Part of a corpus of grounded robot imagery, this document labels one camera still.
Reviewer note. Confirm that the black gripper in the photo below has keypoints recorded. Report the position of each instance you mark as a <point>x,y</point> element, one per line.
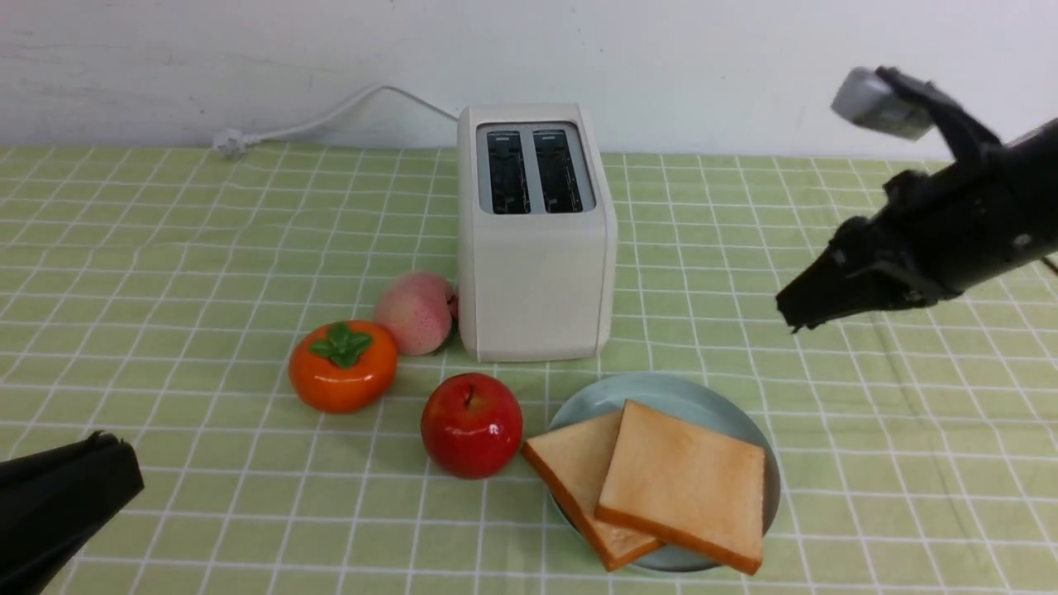
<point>801,302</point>

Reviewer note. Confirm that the toast slice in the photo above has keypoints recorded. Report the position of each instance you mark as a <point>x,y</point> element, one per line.
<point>686,486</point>
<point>573,462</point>

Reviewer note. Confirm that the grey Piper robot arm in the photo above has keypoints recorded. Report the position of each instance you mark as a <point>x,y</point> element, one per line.
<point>1037,165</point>

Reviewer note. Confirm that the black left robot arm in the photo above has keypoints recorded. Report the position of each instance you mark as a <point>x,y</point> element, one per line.
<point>58,504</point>

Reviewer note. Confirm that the white toaster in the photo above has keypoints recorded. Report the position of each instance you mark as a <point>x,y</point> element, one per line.
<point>538,240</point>

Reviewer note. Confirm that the light blue round plate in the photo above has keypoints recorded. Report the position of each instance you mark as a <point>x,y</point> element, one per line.
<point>688,402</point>

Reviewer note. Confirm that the red apple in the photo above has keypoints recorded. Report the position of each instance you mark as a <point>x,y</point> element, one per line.
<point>472,426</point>

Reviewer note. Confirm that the pink peach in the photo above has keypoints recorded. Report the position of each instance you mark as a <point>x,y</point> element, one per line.
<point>419,310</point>

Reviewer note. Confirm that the orange persimmon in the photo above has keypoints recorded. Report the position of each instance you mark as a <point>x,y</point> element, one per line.
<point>344,366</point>

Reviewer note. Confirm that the green checkered tablecloth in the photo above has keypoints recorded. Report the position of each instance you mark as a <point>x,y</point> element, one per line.
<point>963,464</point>

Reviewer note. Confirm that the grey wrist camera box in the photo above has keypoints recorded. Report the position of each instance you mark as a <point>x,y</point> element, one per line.
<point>865,100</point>

